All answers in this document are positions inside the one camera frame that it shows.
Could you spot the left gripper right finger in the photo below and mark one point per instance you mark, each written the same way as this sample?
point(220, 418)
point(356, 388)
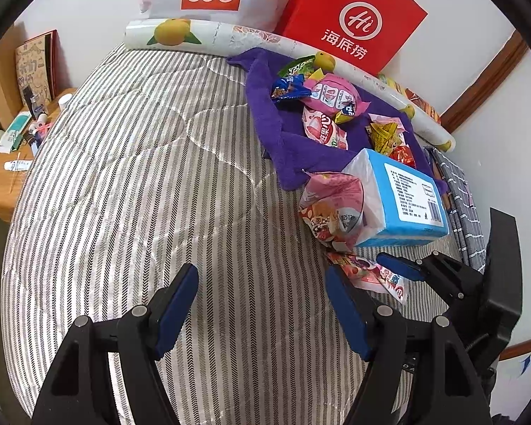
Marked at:
point(417, 372)

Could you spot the brown door frame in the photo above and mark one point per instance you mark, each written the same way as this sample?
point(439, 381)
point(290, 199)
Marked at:
point(486, 84)

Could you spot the pink peach snack packet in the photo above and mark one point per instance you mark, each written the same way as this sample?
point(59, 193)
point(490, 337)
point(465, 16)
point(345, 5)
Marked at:
point(332, 207)

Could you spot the white tube on table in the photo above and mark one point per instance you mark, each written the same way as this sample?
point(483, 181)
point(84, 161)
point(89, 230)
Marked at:
point(17, 165)

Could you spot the rolled lemon print paper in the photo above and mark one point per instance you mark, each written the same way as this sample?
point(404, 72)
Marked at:
point(227, 40)

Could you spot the orange chips bag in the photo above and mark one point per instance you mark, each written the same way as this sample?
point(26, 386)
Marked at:
point(424, 105)

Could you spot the green triangle snack packet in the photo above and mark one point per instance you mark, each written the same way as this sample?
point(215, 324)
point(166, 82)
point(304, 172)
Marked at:
point(300, 66)

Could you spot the dark blue snack packet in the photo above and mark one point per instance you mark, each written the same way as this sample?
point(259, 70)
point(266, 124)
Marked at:
point(289, 88)

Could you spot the blue tissue box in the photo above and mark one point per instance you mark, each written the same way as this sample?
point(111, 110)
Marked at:
point(402, 206)

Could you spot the red snack packet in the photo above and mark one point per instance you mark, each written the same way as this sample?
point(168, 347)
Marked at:
point(404, 155)

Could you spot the purple towel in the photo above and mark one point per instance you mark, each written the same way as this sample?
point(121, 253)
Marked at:
point(280, 129)

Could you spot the pink white candy packet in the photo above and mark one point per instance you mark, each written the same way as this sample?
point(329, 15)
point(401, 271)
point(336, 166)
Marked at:
point(323, 130)

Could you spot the striped quilted mattress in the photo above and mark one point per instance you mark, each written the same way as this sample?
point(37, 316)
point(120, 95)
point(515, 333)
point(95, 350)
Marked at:
point(156, 163)

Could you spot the brown patterned book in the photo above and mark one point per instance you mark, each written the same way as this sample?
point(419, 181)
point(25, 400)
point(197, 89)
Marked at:
point(35, 62)

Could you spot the pink red snack bag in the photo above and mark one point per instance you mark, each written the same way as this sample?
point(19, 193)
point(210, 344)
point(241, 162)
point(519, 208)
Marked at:
point(370, 276)

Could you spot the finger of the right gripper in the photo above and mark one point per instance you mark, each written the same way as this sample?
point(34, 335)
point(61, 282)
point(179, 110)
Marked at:
point(449, 278)
point(401, 266)

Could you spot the yellow snack packet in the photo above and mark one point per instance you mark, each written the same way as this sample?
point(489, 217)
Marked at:
point(385, 137)

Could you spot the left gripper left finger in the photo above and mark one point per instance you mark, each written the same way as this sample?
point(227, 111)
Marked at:
point(78, 387)

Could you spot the teal white box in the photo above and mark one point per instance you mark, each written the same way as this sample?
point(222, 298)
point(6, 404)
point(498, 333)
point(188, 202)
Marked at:
point(13, 135)

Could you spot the wooden side table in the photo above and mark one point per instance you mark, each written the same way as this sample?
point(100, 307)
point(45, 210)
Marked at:
point(11, 182)

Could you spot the red paper shopping bag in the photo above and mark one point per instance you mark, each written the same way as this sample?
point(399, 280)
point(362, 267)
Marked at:
point(365, 33)

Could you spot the white blue jar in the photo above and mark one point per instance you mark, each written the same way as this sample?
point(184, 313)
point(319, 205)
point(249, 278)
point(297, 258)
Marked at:
point(64, 101)

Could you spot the big pink snack bag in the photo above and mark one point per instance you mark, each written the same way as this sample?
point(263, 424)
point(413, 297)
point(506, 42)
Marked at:
point(335, 97)

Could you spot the yellow chips bag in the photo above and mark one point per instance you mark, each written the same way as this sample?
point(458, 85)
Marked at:
point(393, 84)

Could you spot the grey checked folded cloth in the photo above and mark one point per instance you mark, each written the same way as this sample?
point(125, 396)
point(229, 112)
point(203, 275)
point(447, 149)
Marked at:
point(461, 209)

